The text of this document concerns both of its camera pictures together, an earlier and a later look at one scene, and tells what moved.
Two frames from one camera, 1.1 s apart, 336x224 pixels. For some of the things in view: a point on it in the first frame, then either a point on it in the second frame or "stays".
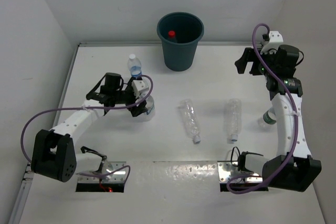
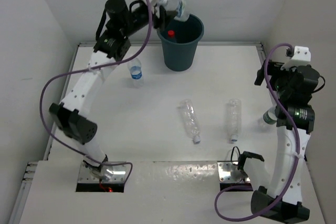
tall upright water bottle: [134, 65] stays
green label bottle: [270, 116] stays
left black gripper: [137, 109] -> [164, 17]
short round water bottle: [150, 104] -> [177, 3]
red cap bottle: [171, 33] stays
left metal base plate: [108, 167] stays
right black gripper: [248, 56] -> [275, 66]
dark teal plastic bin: [180, 33] stays
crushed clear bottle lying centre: [191, 119] stays
